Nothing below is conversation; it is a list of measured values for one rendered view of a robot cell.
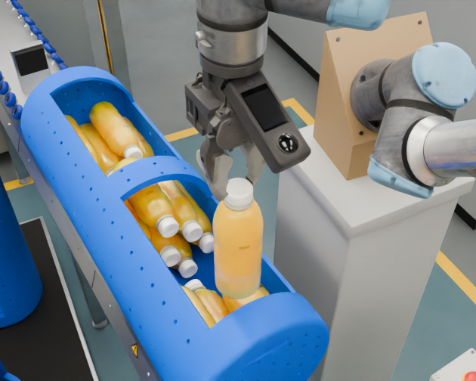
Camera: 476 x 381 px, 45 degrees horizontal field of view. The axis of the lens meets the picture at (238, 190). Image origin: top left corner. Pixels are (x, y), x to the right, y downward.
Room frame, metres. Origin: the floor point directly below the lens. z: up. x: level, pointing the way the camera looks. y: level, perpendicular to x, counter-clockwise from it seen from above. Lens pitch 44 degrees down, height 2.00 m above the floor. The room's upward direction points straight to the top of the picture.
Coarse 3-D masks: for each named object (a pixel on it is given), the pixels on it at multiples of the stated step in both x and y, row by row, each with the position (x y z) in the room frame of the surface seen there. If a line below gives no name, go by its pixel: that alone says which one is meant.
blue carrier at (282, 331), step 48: (48, 96) 1.12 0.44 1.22; (96, 96) 1.23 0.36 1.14; (48, 144) 0.99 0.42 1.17; (96, 192) 0.81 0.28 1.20; (192, 192) 0.96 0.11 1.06; (96, 240) 0.73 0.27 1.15; (144, 240) 0.67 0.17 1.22; (144, 288) 0.59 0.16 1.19; (288, 288) 0.64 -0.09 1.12; (144, 336) 0.54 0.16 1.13; (192, 336) 0.49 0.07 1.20; (240, 336) 0.47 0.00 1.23; (288, 336) 0.50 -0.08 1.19
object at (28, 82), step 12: (12, 48) 1.56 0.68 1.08; (24, 48) 1.56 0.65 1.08; (36, 48) 1.57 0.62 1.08; (12, 60) 1.56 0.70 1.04; (24, 60) 1.54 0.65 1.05; (36, 60) 1.56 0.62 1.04; (24, 72) 1.54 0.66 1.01; (36, 72) 1.57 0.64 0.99; (48, 72) 1.59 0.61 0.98; (24, 84) 1.55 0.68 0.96; (36, 84) 1.56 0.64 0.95
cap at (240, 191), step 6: (234, 180) 0.56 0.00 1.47; (240, 180) 0.56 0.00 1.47; (246, 180) 0.56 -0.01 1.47; (228, 186) 0.55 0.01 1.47; (234, 186) 0.55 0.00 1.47; (240, 186) 0.55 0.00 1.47; (246, 186) 0.55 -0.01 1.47; (228, 192) 0.54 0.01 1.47; (234, 192) 0.54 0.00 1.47; (240, 192) 0.54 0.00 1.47; (246, 192) 0.54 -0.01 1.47; (252, 192) 0.54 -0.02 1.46; (228, 198) 0.53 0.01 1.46; (234, 198) 0.53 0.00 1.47; (240, 198) 0.53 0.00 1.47; (246, 198) 0.53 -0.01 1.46; (234, 204) 0.53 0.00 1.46; (240, 204) 0.53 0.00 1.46; (246, 204) 0.53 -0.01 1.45
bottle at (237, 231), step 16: (224, 208) 0.54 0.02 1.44; (240, 208) 0.53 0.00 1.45; (256, 208) 0.54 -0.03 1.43; (224, 224) 0.52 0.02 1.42; (240, 224) 0.52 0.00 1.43; (256, 224) 0.53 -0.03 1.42; (224, 240) 0.52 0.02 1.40; (240, 240) 0.51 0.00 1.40; (256, 240) 0.52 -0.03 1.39; (224, 256) 0.52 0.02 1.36; (240, 256) 0.51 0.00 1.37; (256, 256) 0.52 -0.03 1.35; (224, 272) 0.52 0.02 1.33; (240, 272) 0.51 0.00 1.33; (256, 272) 0.53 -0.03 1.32; (224, 288) 0.52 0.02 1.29; (240, 288) 0.51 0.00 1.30; (256, 288) 0.53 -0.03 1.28
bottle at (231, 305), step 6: (258, 288) 0.63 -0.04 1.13; (222, 294) 0.63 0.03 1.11; (252, 294) 0.61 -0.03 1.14; (258, 294) 0.61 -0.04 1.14; (228, 300) 0.61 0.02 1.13; (234, 300) 0.60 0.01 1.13; (240, 300) 0.60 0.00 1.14; (246, 300) 0.60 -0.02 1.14; (252, 300) 0.60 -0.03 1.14; (228, 306) 0.60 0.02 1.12; (234, 306) 0.60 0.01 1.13; (240, 306) 0.59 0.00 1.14
